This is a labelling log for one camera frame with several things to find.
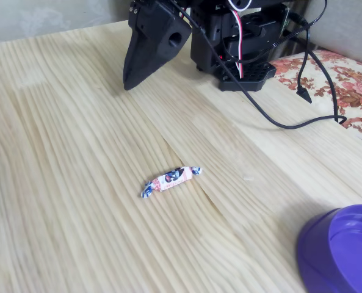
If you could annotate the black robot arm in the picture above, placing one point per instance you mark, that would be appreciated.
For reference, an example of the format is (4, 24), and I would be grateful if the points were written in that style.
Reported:
(260, 24)

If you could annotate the candy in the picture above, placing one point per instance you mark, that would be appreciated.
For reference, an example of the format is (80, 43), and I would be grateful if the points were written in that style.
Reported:
(172, 178)

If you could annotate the purple plastic bowl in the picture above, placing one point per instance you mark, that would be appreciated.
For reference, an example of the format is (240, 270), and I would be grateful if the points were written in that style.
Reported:
(345, 259)

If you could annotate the grey sofa backrest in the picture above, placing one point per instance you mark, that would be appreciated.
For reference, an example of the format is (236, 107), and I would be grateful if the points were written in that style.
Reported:
(345, 27)

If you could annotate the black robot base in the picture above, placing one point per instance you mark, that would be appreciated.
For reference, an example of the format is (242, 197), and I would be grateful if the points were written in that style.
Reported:
(205, 52)

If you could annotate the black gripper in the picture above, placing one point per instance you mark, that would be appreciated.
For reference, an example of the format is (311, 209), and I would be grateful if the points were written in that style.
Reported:
(156, 33)

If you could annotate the floral patterned cloth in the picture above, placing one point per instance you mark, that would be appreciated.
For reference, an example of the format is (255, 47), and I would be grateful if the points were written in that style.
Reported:
(351, 88)

